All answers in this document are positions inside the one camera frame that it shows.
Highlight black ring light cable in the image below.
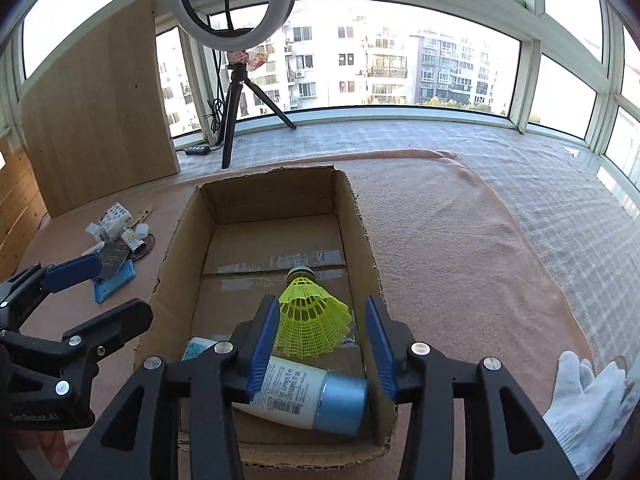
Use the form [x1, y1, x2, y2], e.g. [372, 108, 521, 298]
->
[202, 50, 226, 152]

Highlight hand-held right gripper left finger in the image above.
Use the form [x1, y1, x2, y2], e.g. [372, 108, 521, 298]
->
[60, 294, 281, 480]

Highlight brown cardboard box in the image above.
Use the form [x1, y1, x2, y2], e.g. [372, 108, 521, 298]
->
[134, 165, 401, 466]

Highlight white checked cloth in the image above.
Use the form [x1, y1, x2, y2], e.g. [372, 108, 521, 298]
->
[177, 120, 640, 361]

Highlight red patterned tag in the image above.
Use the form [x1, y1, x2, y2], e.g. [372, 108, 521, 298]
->
[227, 50, 273, 71]

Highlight wooden slat panel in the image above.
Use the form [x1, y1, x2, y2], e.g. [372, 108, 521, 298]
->
[0, 140, 51, 281]

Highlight apartment buildings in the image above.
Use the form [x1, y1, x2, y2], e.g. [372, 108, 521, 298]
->
[240, 2, 521, 111]

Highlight patterned lighter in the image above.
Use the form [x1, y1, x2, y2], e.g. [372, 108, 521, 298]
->
[120, 228, 146, 254]

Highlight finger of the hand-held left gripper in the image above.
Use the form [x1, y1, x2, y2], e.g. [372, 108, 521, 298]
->
[0, 298, 153, 376]
[0, 254, 103, 332]

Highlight white window frame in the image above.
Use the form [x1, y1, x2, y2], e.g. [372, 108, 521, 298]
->
[0, 0, 640, 221]

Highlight white ring light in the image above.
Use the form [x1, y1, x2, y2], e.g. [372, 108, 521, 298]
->
[166, 0, 297, 53]

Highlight yellow plastic shuttlecock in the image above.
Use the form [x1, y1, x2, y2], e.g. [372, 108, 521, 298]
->
[274, 266, 353, 360]

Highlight patterned tissue pack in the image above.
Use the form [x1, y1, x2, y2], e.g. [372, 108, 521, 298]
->
[99, 202, 132, 241]

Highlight white knit glove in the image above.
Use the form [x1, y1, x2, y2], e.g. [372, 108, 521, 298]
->
[544, 350, 636, 480]

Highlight dark grey packet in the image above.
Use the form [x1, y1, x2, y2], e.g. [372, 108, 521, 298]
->
[95, 241, 132, 281]

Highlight black tripod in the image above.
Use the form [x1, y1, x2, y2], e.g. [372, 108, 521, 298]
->
[220, 52, 298, 170]

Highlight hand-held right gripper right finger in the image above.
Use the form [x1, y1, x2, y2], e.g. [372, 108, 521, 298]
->
[364, 295, 581, 480]

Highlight light wooden board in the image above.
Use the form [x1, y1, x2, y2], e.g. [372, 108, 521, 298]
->
[19, 0, 181, 218]

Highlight white bottle with blue cap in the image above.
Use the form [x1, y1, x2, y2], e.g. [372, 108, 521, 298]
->
[232, 355, 369, 437]

